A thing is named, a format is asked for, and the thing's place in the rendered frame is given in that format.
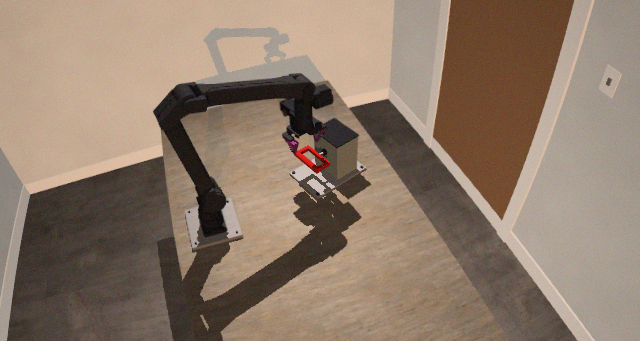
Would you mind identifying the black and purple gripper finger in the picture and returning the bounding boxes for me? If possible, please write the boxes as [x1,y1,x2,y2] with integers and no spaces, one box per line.
[313,128,326,143]
[282,136,299,155]

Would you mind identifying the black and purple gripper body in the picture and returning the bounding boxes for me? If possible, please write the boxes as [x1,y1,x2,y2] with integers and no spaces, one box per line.
[282,113,326,142]

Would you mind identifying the white mounting plate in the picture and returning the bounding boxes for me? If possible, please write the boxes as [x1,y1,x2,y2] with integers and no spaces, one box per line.
[289,161,366,199]

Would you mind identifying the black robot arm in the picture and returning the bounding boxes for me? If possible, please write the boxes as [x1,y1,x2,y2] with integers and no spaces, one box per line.
[153,73,333,237]

